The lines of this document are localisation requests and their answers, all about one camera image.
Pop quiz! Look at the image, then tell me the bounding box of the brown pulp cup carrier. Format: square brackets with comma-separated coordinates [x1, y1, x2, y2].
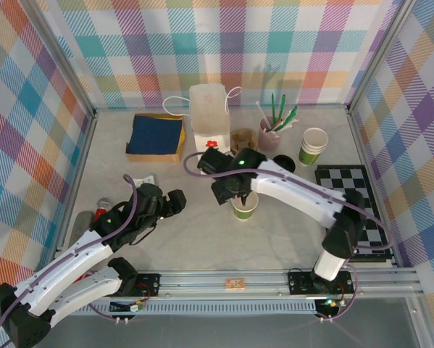
[230, 129, 258, 150]

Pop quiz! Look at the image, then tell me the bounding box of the white flower-print paper bag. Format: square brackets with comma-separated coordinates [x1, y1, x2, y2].
[162, 83, 242, 153]

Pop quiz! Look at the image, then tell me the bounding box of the blue napkin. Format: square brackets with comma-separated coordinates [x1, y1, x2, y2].
[128, 115, 183, 155]

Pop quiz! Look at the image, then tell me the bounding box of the pink metal bucket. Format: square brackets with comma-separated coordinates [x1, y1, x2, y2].
[258, 117, 285, 152]

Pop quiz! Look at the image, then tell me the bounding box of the cardboard napkin box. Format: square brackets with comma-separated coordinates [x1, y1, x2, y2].
[125, 113, 186, 164]

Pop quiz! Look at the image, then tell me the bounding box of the white paper-wrapped straw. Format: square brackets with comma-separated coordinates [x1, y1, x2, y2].
[256, 101, 272, 128]

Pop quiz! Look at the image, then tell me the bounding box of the green white wrapped straw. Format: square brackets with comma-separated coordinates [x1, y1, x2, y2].
[274, 115, 298, 133]
[274, 104, 299, 130]

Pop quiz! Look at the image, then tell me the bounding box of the small black control board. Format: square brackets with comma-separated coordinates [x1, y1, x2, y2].
[316, 297, 346, 310]
[109, 299, 147, 313]

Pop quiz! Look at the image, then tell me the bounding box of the black white chessboard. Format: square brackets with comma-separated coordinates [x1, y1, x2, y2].
[313, 165, 397, 262]

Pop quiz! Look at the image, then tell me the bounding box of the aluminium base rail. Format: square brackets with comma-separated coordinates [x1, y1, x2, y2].
[55, 270, 426, 302]

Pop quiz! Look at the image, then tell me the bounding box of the grey slotted cable duct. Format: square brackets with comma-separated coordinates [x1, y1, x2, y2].
[71, 302, 321, 317]

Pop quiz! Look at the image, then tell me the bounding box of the aluminium frame post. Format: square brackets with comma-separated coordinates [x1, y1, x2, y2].
[26, 0, 98, 117]
[346, 0, 419, 115]

